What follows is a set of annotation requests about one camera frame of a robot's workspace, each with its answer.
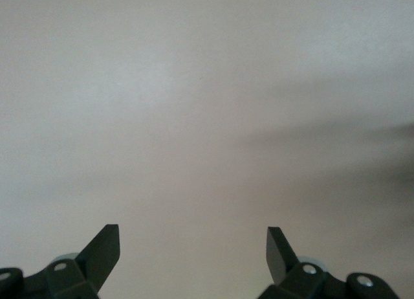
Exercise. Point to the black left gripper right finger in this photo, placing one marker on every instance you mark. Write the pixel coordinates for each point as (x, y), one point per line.
(281, 263)

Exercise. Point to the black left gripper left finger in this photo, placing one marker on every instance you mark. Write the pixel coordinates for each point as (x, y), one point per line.
(97, 263)

